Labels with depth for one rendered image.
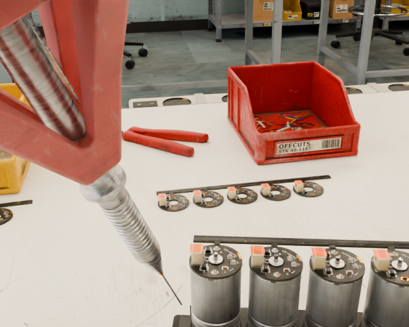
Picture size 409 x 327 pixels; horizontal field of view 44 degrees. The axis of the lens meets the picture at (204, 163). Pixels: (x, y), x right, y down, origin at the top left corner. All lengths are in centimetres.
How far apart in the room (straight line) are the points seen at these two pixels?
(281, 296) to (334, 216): 17
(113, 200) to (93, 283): 17
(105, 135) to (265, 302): 12
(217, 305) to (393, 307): 8
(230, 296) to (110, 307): 10
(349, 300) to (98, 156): 14
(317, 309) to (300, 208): 16
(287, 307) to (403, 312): 5
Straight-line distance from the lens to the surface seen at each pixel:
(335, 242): 26
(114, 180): 17
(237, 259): 24
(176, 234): 37
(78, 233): 39
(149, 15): 459
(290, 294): 24
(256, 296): 25
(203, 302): 25
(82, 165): 16
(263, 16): 430
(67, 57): 16
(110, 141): 16
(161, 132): 52
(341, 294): 24
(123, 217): 18
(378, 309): 26
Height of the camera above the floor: 96
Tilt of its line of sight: 27 degrees down
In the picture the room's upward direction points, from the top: 1 degrees counter-clockwise
